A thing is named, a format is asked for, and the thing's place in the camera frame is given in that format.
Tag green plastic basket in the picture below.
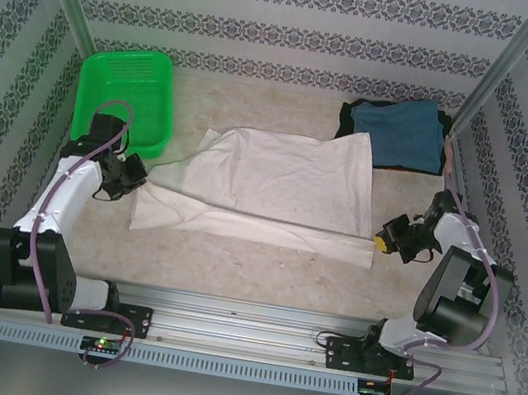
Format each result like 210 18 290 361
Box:
67 39 186 166

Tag blue t-shirt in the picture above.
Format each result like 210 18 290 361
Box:
343 88 453 180

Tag white t-shirt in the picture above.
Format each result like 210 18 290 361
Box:
128 96 396 272

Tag pink folded cloth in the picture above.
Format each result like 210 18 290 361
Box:
439 135 461 178

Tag black folded t-shirt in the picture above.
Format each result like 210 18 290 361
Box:
330 93 457 181

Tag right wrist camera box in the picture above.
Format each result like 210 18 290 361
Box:
381 213 413 241

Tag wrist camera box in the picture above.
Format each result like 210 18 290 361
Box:
381 213 413 241
119 152 153 189

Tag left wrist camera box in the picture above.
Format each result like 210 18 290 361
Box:
119 152 153 189

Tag aluminium side rail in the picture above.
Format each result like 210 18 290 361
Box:
0 59 106 291
414 136 525 358

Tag short black cable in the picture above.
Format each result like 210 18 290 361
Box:
312 330 334 349

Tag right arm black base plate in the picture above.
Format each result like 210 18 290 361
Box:
322 334 420 385

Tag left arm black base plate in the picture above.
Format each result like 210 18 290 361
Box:
59 293 156 342

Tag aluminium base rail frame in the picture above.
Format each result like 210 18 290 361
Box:
0 257 519 395

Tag grey slotted cable duct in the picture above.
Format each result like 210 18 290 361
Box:
0 319 361 395

